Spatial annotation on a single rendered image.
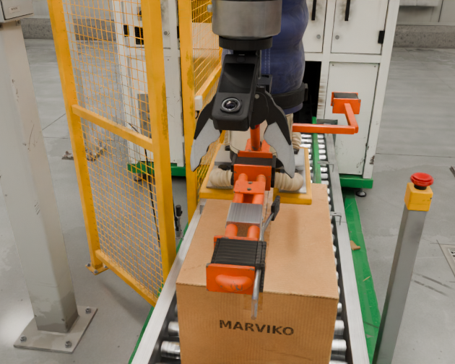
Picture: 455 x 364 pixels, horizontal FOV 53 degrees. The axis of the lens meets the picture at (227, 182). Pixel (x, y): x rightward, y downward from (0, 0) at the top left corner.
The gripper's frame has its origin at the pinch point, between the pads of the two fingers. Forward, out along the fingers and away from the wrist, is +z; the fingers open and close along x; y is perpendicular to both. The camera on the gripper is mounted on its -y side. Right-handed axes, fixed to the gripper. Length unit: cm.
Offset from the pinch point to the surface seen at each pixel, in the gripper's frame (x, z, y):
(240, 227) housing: 0.9, 14.2, 8.3
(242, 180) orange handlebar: 2.8, 13.5, 25.8
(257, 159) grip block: 0.4, 12.8, 35.2
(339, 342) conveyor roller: -27, 83, 52
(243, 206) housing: 1.2, 12.9, 13.9
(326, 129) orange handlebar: -17, 14, 62
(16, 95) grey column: 95, 18, 91
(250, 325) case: 0, 55, 26
